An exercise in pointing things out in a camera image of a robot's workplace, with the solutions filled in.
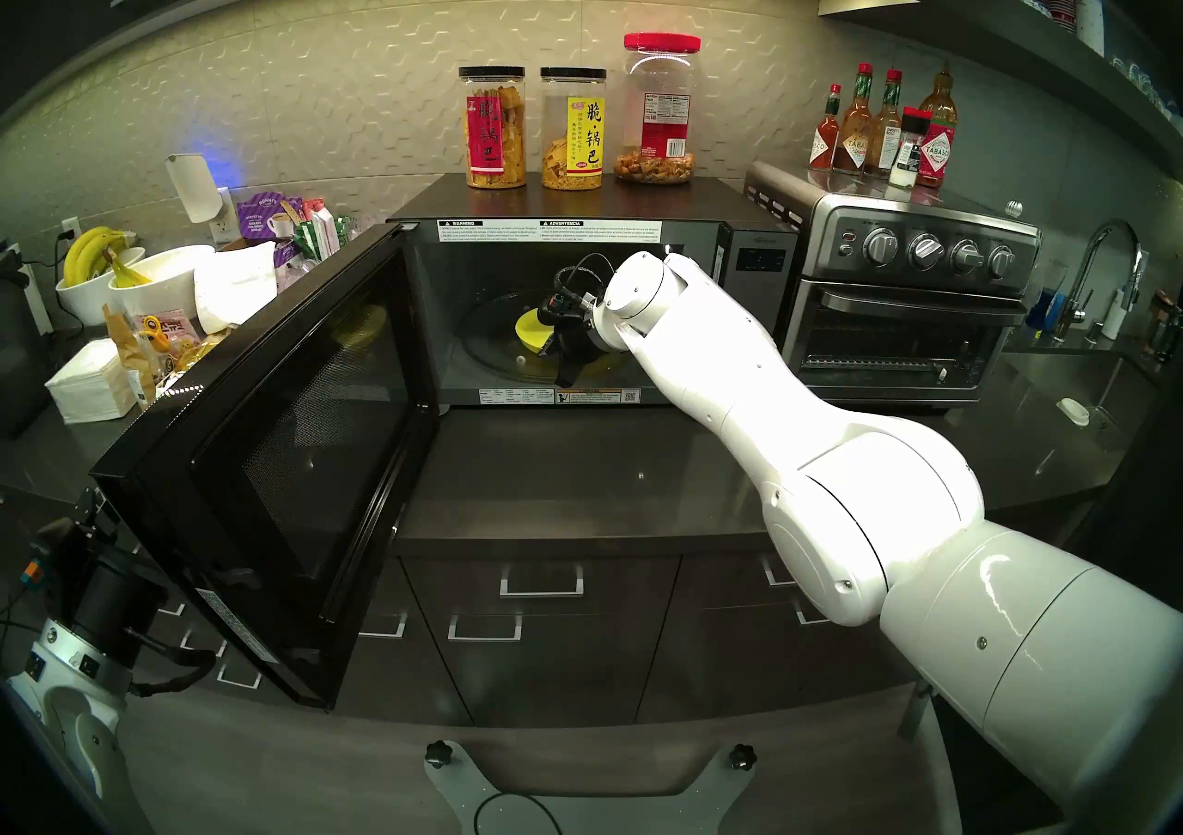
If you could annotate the pink snack packet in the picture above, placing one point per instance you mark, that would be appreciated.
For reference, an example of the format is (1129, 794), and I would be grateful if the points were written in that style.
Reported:
(176, 325)

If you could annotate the blue dish sponge holder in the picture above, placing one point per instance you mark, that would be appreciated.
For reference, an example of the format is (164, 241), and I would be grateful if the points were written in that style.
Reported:
(1044, 311)

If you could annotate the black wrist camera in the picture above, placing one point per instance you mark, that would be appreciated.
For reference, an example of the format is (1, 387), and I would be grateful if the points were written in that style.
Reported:
(55, 560)
(566, 299)

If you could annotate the white napkin stack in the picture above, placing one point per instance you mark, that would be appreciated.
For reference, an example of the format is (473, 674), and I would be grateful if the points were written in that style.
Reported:
(88, 385)

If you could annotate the green white sachet box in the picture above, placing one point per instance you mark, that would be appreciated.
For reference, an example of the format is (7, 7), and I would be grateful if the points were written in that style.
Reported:
(323, 228)

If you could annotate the snack jar red label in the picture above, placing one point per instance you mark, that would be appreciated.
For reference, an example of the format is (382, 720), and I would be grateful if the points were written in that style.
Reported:
(494, 140)

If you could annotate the dark wall shelf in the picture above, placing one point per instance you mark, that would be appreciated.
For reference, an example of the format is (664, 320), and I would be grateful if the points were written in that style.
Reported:
(998, 29)

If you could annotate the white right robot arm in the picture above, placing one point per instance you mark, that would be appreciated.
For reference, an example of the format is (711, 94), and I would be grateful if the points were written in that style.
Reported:
(832, 473)

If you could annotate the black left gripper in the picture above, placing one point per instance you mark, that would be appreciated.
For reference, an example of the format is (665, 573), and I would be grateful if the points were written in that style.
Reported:
(111, 607)

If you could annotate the stainless steel toaster oven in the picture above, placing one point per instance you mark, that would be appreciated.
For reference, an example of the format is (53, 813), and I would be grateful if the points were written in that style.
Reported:
(938, 283)

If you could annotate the orange-brown hot sauce bottle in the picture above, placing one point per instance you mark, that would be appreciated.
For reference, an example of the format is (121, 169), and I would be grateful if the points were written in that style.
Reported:
(855, 145)

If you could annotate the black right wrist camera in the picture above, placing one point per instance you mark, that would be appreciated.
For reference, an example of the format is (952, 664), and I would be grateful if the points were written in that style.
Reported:
(566, 299)

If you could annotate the white wall outlet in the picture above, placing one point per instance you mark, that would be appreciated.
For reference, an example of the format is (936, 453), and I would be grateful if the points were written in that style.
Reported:
(225, 228)

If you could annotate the stainless steel sink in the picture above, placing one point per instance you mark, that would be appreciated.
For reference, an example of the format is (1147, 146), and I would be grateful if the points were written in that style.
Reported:
(1063, 380)

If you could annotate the dark lower drawer cabinets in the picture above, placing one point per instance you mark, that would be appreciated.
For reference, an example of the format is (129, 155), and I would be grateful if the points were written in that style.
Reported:
(554, 667)

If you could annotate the black glass microwave door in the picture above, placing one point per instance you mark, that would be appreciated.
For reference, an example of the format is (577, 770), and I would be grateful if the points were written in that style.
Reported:
(305, 473)

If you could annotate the black cap spice shaker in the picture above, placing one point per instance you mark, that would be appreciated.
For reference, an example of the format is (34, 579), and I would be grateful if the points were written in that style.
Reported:
(909, 154)

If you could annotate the large clear jar red lid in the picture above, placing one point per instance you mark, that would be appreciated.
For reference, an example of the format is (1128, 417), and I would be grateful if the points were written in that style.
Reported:
(661, 121)

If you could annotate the pale brown hot sauce bottle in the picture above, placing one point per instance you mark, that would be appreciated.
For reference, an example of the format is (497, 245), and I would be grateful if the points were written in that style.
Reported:
(885, 140)

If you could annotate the brown kraft paper bag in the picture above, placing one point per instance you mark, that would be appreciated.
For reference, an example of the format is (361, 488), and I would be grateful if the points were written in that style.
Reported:
(129, 357)

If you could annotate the chrome kitchen faucet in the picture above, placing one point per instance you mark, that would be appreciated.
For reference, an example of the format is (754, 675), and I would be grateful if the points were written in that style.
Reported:
(1095, 255)

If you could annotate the white plug-in device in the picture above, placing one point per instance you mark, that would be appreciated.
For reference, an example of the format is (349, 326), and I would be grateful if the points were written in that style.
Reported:
(192, 186)

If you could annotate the white paper bag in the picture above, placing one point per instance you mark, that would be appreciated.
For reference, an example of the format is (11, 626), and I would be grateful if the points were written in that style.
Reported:
(236, 283)

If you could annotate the glass microwave turntable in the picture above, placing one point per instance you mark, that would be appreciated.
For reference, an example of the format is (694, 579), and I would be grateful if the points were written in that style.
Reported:
(490, 353)

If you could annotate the black star knob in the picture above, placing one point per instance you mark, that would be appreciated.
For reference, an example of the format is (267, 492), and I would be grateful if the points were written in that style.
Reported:
(438, 754)
(742, 757)

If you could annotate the white cup stack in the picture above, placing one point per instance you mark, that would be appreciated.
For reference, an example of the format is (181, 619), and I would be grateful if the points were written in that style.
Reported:
(1091, 20)

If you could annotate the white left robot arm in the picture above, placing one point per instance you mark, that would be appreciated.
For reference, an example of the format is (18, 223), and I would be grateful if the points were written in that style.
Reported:
(88, 741)

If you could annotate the large red Tabasco bottle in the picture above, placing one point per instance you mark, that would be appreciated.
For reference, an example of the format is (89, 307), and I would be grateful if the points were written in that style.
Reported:
(937, 149)

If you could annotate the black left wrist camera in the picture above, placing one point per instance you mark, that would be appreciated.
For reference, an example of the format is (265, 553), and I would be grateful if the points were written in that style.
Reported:
(55, 560)

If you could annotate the small white bowl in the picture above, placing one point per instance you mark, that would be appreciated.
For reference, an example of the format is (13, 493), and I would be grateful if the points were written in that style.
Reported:
(81, 302)

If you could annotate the yellow plate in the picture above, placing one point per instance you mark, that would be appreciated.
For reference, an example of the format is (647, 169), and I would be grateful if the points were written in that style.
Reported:
(531, 329)

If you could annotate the black countertop appliance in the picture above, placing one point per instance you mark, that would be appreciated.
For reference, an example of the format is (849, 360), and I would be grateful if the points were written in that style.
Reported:
(18, 353)

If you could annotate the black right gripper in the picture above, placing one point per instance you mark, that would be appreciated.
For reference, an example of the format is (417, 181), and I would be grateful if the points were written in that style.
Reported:
(573, 343)

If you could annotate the snack jar yellow label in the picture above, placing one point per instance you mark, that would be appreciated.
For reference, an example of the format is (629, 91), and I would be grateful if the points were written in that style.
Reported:
(573, 145)

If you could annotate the yellow banana bunch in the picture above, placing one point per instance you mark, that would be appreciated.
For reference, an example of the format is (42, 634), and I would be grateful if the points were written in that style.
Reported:
(88, 253)

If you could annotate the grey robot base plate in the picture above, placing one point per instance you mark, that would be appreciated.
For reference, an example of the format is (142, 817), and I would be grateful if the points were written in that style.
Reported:
(601, 819)

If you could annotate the small red Tabasco bottle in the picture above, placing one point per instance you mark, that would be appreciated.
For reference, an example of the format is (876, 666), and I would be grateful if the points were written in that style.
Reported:
(824, 149)

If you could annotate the brown glass bottle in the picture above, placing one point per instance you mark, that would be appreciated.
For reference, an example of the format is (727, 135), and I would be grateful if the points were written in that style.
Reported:
(1164, 325)

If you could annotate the large white bowl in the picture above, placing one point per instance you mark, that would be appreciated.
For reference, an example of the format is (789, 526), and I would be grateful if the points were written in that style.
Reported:
(171, 283)

